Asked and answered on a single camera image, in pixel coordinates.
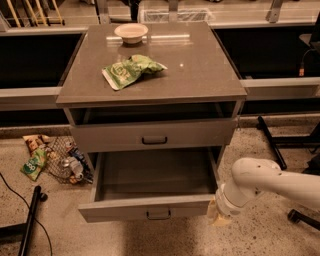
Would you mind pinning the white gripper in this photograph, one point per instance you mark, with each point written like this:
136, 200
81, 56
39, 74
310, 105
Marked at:
222, 204

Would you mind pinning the grey drawer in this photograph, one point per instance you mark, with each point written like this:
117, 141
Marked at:
151, 185
153, 135

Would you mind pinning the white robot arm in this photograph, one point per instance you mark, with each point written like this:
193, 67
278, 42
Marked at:
250, 178

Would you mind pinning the grey top drawer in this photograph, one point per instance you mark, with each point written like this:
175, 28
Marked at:
153, 135

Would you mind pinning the grey drawer cabinet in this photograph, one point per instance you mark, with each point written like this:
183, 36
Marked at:
199, 82

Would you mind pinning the black chair caster leg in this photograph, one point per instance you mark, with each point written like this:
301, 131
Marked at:
295, 217

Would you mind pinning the black stand leg right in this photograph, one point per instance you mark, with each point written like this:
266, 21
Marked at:
311, 140

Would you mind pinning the black stand leg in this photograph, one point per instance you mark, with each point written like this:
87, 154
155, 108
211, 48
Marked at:
23, 231
311, 140

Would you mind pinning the plastic bottle in basket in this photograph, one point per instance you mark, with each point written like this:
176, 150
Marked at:
74, 166

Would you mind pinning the green chip bag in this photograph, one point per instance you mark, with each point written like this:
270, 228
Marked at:
122, 74

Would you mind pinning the green snack bag on floor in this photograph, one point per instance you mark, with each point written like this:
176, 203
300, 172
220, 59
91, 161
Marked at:
35, 164

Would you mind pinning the brown snack bag on floor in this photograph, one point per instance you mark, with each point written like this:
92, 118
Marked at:
37, 141

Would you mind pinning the black stand leg left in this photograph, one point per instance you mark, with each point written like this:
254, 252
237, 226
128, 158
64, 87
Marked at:
23, 231

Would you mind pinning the white bowl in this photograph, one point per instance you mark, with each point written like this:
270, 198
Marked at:
131, 33

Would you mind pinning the clear plastic bin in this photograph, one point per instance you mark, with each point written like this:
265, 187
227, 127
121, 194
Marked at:
182, 15

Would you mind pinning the wire mesh basket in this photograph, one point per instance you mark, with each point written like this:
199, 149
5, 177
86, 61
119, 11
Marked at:
60, 148

